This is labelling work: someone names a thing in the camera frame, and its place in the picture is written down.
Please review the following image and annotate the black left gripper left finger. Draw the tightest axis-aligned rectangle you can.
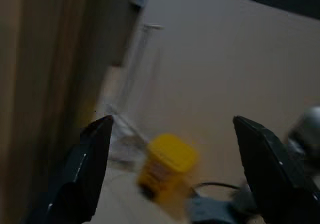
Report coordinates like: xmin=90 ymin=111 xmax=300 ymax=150
xmin=26 ymin=114 xmax=115 ymax=224

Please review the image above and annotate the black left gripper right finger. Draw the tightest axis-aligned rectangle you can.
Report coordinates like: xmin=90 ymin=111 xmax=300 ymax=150
xmin=232 ymin=115 xmax=320 ymax=224

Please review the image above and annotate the yellow lidded jar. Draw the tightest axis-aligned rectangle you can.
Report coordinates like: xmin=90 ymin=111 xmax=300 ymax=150
xmin=136 ymin=133 xmax=200 ymax=205

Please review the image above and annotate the thin black cable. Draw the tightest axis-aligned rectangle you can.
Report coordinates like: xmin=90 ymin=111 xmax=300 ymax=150
xmin=192 ymin=181 xmax=241 ymax=193

